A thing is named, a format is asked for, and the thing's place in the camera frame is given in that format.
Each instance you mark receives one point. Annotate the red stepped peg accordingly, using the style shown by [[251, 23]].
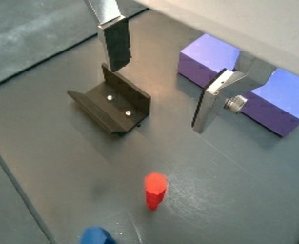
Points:
[[156, 185]]

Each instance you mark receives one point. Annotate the black angled bracket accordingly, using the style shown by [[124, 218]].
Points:
[[116, 103]]

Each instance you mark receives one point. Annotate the purple board block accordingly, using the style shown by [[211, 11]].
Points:
[[272, 103]]

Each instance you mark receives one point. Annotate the blue object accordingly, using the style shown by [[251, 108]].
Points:
[[96, 235]]

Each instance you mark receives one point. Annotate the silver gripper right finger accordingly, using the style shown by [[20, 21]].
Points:
[[223, 93]]

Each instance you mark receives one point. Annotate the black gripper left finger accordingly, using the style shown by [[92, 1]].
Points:
[[112, 30]]

